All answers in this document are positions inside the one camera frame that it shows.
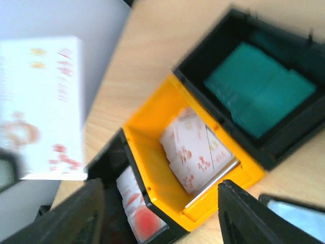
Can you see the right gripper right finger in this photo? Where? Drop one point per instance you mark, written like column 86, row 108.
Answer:
column 243, row 219

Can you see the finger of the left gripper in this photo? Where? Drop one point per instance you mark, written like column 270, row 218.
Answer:
column 11, row 169

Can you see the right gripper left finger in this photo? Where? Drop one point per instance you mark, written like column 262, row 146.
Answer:
column 78, row 219

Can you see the black leather card holder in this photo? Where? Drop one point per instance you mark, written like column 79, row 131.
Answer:
column 305, row 216

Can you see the black bin with red cards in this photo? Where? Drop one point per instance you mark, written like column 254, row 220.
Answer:
column 108, row 165

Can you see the red white card stack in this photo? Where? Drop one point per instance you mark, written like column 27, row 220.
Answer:
column 143, row 222

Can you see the white pink card stack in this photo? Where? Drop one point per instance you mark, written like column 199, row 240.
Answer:
column 196, row 155

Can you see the teal card stack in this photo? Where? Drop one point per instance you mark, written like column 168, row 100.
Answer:
column 257, row 90

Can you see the black bin with teal cards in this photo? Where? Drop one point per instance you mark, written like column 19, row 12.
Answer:
column 294, row 52

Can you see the yellow bin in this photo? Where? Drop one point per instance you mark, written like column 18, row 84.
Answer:
column 143, row 131

